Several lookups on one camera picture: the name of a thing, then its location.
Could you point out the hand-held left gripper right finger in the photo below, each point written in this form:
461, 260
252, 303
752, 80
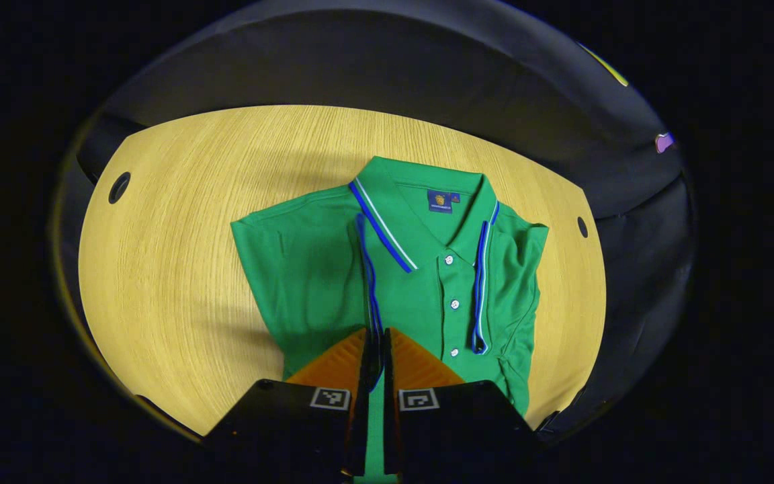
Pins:
392, 430

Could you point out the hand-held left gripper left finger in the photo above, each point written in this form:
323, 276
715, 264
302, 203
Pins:
359, 437

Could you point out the green T-shirt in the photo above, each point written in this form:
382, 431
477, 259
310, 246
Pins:
320, 282

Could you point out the black backdrop cloth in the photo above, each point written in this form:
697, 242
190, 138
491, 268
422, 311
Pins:
427, 81

